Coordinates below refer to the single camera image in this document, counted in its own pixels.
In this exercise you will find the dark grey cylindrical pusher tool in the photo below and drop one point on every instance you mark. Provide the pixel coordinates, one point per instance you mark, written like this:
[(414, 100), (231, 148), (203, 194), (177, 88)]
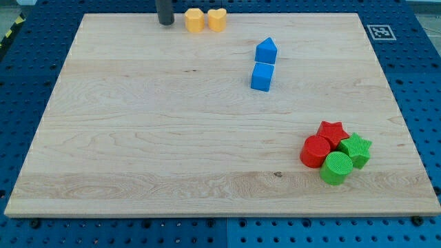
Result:
[(165, 11)]

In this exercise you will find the blue cube block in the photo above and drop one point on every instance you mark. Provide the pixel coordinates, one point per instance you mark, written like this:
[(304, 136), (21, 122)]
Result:
[(261, 76)]

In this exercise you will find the blue triangle block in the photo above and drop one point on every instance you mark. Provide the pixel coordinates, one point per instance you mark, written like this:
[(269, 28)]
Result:
[(266, 51)]

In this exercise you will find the yellow hexagon block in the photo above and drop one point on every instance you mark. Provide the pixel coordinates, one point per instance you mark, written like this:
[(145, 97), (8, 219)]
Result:
[(194, 20)]

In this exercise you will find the yellow heart block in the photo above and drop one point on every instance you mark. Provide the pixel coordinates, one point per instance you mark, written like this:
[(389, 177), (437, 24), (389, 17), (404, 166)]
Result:
[(217, 19)]

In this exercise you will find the light wooden board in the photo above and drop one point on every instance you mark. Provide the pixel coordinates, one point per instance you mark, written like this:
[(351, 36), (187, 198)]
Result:
[(152, 121)]

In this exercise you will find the red cylinder block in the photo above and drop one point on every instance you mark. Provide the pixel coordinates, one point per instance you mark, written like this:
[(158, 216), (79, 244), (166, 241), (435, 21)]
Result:
[(314, 151)]

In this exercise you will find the red star block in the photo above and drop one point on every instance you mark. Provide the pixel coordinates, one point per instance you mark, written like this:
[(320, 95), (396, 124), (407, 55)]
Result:
[(332, 132)]

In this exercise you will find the white fiducial marker tag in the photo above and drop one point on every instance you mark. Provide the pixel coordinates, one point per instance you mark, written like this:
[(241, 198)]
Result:
[(381, 32)]

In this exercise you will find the green cylinder block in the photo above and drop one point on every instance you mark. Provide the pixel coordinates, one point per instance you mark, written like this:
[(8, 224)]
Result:
[(336, 167)]

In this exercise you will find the green star block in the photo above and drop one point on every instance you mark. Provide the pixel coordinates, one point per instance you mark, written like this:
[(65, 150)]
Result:
[(357, 149)]

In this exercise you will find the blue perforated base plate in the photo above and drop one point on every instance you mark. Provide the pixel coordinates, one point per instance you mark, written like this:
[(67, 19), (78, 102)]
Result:
[(31, 66)]

